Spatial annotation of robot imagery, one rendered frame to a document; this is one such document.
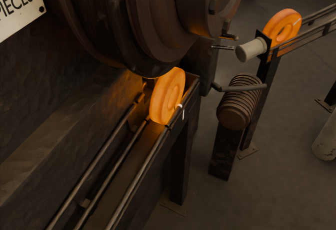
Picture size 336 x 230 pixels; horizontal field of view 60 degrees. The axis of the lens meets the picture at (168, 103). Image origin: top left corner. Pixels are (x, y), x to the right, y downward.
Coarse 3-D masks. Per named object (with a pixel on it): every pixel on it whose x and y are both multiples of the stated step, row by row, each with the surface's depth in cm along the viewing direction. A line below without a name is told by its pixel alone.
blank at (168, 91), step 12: (168, 72) 71; (180, 72) 74; (156, 84) 69; (168, 84) 69; (180, 84) 77; (156, 96) 69; (168, 96) 71; (180, 96) 81; (156, 108) 70; (168, 108) 76; (156, 120) 73
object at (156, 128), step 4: (184, 88) 89; (184, 92) 88; (180, 100) 85; (148, 124) 79; (152, 124) 79; (156, 124) 79; (160, 124) 79; (144, 128) 78; (148, 128) 78; (152, 128) 78; (156, 128) 78; (160, 128) 78; (156, 132) 77
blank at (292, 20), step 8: (280, 16) 95; (288, 16) 95; (296, 16) 98; (272, 24) 96; (280, 24) 96; (288, 24) 99; (296, 24) 101; (264, 32) 98; (272, 32) 97; (288, 32) 103; (296, 32) 104; (272, 40) 100; (280, 40) 103
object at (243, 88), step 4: (212, 84) 98; (216, 84) 97; (256, 84) 104; (260, 84) 104; (264, 84) 104; (216, 88) 97; (220, 88) 97; (224, 88) 97; (228, 88) 98; (232, 88) 99; (236, 88) 100; (240, 88) 101; (244, 88) 102; (248, 88) 102; (252, 88) 103; (256, 88) 103; (260, 88) 104; (264, 88) 104
